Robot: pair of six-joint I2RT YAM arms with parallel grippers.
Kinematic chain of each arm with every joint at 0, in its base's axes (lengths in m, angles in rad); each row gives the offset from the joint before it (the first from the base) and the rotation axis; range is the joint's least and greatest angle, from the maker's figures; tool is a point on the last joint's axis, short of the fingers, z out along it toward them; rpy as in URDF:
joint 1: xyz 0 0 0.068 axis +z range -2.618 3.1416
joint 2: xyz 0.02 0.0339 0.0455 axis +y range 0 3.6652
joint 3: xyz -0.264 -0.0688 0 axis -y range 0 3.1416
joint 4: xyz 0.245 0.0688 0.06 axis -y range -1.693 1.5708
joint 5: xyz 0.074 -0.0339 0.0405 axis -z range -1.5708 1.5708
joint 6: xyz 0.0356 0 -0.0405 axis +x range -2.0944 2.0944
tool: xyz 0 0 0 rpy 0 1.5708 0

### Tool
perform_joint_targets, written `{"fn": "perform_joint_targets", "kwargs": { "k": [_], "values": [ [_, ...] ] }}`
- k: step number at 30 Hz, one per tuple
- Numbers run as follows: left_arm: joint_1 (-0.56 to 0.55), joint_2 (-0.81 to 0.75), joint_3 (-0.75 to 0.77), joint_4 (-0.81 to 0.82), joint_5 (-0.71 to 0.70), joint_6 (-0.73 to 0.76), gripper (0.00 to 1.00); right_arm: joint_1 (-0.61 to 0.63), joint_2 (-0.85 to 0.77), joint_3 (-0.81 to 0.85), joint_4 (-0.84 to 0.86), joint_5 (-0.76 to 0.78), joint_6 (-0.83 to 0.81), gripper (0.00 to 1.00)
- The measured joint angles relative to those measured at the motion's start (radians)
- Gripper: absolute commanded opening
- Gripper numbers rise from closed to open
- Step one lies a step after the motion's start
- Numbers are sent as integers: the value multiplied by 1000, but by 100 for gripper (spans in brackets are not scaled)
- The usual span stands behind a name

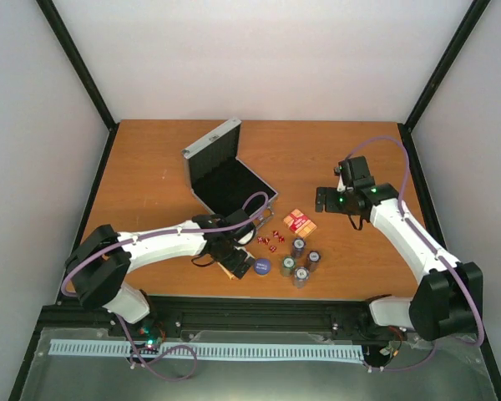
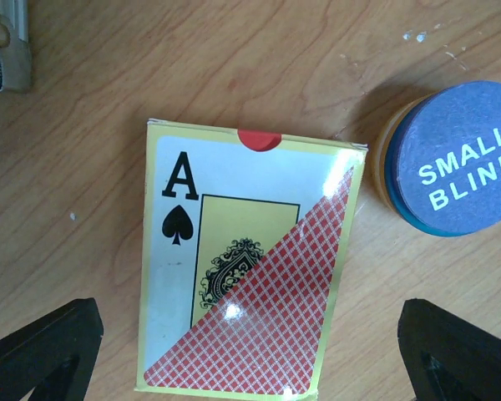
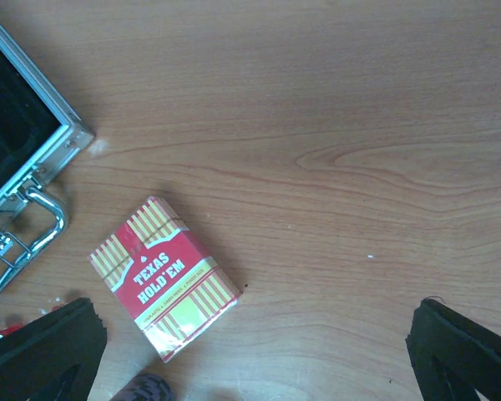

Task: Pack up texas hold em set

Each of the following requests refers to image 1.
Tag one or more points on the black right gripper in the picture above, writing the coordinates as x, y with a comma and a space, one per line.
331, 205

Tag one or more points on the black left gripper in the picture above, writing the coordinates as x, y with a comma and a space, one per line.
233, 266

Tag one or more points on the red card deck box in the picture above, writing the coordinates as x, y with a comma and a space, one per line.
236, 272
299, 223

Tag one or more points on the aluminium poker case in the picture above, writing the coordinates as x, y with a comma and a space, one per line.
218, 178

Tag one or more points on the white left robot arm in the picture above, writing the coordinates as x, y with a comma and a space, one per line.
96, 271

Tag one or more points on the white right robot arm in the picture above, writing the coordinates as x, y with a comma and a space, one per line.
448, 299

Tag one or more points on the blue small blind button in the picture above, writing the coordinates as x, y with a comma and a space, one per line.
262, 266

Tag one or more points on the purple poker chip stack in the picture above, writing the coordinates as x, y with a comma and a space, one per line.
298, 247

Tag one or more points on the green poker chip stack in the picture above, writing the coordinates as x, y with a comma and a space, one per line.
288, 265

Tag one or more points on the brown poker chip stack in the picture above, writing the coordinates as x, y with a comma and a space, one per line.
312, 260

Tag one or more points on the grey poker chip stack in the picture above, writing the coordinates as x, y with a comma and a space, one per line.
300, 277

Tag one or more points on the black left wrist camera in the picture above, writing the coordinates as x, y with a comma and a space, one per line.
240, 221

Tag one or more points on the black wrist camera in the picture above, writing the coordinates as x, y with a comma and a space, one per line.
240, 221
353, 170

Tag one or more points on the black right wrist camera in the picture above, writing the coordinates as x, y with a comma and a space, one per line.
353, 170

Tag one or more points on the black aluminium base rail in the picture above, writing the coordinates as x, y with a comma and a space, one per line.
365, 321

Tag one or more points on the light blue cable duct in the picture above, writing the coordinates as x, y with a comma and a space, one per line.
225, 352

